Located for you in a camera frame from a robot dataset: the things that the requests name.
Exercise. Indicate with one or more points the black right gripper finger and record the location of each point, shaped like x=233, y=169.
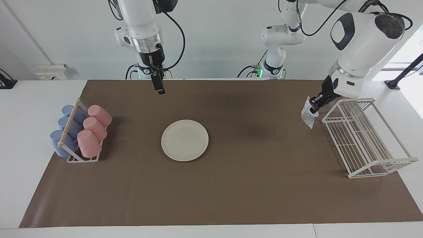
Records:
x=161, y=91
x=156, y=81

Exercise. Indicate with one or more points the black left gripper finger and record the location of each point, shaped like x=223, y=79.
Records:
x=314, y=106
x=321, y=100

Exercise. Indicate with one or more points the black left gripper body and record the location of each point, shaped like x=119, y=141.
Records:
x=328, y=89

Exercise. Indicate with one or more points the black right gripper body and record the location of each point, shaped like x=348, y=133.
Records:
x=152, y=59

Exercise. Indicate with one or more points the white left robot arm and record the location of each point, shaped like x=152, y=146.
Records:
x=363, y=43

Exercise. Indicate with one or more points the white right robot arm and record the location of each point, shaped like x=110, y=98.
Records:
x=142, y=19

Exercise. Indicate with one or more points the cream round plate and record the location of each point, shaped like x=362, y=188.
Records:
x=184, y=140

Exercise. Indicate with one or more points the pink plastic cup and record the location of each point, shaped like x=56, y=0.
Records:
x=99, y=114
x=88, y=143
x=95, y=128

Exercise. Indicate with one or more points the blue plastic cup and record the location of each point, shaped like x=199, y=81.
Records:
x=74, y=127
x=79, y=115
x=57, y=143

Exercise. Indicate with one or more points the white cup holder rack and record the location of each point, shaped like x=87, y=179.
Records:
x=69, y=125

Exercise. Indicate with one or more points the brown table mat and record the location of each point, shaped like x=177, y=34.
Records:
x=231, y=191

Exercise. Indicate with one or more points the white wall socket box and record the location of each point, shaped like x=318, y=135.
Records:
x=51, y=72

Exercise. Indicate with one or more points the black table clamp mount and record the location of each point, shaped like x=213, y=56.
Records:
x=6, y=82

